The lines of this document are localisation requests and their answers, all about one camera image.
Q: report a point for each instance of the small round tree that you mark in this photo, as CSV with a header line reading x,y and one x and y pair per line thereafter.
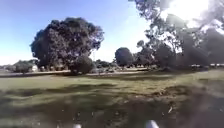
x,y
124,56

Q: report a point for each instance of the green grass field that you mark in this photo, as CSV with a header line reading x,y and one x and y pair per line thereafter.
x,y
100,90

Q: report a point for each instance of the dark round bush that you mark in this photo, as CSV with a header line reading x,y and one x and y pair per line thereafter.
x,y
82,65

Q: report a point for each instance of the large dark round tree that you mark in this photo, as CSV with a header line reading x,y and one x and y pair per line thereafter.
x,y
66,41

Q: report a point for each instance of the pale road strip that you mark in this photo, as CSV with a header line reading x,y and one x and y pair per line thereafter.
x,y
50,73

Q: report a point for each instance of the robot's own part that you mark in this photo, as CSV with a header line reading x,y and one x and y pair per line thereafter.
x,y
151,124
77,126

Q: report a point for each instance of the tall tree with thin crown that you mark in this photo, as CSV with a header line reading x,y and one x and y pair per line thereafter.
x,y
186,46

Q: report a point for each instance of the low bush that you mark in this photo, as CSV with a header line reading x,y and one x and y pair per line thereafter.
x,y
23,66

